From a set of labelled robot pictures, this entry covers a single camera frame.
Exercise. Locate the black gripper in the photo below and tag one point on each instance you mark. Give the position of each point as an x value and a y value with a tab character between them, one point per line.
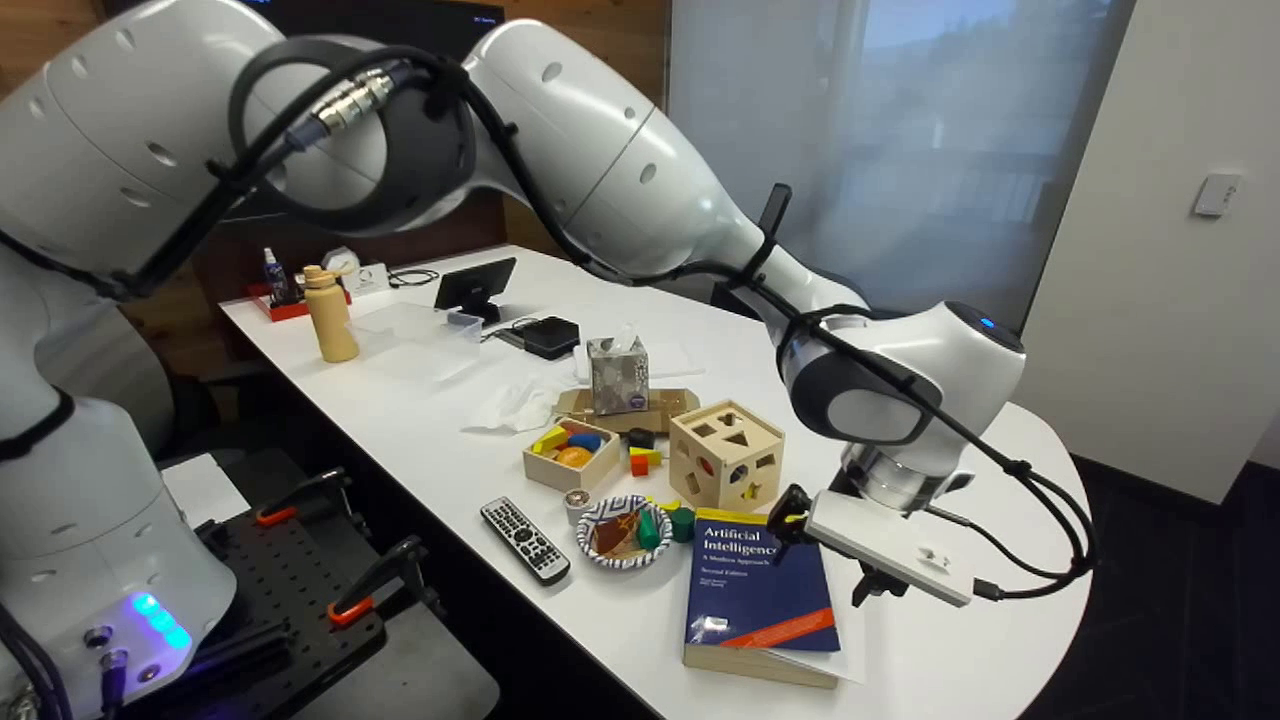
906	480

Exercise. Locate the blue textbook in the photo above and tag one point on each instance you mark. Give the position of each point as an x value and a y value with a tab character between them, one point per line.
760	600

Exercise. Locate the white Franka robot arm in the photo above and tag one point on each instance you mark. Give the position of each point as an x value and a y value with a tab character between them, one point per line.
83	533

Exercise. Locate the wooden shape sorter cube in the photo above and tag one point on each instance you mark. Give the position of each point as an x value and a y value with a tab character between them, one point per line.
726	459

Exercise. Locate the green cylinder block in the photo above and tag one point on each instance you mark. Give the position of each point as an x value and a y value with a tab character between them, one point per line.
680	526

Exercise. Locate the green toy block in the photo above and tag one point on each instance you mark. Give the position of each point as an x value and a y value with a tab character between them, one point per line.
648	529

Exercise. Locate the orange toy block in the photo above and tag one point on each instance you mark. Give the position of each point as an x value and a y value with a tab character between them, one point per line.
643	463

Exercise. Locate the patterned bowl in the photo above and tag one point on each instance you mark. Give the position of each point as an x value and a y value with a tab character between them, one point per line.
620	536

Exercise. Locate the flat wooden board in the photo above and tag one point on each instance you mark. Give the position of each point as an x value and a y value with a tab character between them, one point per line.
675	405

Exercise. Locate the black toy block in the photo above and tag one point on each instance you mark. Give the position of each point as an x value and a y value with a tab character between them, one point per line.
643	438

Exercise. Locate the brown toy piece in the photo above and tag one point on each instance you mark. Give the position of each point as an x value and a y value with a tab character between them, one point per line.
611	529

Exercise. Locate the small silver cup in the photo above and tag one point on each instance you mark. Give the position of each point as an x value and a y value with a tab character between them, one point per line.
577	507

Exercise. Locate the small wooden block tray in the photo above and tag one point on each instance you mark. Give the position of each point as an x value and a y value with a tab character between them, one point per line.
572	459

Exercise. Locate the black remote control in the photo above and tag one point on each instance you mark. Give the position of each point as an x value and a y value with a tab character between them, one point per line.
526	536

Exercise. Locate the black office chair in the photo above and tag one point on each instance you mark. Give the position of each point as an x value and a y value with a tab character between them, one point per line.
772	207

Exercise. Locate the clear plastic bag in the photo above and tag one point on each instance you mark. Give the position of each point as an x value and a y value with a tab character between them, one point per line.
513	402

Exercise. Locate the small black box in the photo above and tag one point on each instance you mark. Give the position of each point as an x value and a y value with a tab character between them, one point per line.
547	335

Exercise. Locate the white window blind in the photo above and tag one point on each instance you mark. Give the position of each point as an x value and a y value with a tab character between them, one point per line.
933	146

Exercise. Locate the black tablet on stand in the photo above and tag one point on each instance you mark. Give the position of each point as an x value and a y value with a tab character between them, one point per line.
475	287

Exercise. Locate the tan bottle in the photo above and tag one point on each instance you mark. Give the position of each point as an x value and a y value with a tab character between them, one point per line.
329	317

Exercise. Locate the black red background equipment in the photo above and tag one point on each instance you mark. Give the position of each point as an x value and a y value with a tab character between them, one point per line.
283	607

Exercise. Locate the small white object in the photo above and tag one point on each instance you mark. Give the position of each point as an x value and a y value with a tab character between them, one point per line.
349	267

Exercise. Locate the red tray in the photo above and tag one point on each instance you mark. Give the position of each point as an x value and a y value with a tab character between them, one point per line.
287	310

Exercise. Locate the white paper sheet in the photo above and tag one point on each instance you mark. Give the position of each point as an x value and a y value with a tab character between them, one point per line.
200	486

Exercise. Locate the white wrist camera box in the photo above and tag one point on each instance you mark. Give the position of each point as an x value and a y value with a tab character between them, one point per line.
889	548

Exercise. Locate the white light switch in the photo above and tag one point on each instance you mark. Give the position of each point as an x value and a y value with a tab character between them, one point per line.
1212	199

